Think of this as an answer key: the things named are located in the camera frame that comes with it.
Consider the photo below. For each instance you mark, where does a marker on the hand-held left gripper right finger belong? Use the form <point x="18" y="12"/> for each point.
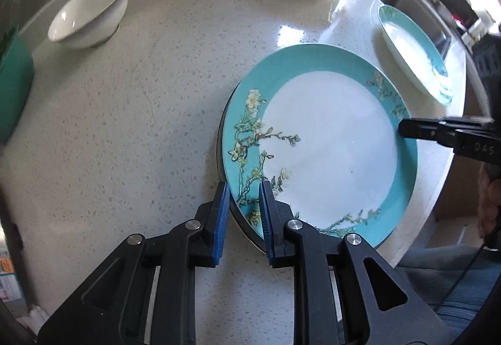
<point x="266" y="219"/>

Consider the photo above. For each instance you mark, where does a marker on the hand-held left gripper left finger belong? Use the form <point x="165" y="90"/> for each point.
<point x="219" y="219"/>

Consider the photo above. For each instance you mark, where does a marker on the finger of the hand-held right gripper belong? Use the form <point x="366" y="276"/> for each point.
<point x="422" y="128"/>

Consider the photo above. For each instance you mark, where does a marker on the small teal floral plate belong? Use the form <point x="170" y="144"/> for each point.
<point x="411" y="47"/>

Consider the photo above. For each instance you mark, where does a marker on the large teal floral plate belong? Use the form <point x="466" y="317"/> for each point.
<point x="332" y="141"/>

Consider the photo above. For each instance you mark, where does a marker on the plain white bowl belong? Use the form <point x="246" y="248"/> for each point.
<point x="86" y="12"/>

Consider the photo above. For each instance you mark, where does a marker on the person's right hand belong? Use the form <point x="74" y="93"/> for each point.
<point x="489" y="208"/>

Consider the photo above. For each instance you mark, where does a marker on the steel sink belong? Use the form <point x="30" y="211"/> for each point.
<point x="426" y="16"/>

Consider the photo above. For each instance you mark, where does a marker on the blue grey clothing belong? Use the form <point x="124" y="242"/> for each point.
<point x="442" y="274"/>

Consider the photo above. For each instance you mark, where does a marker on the colourful printed packet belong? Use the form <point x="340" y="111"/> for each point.
<point x="6" y="274"/>

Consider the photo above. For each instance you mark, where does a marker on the green plastic box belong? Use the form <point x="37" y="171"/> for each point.
<point x="13" y="94"/>

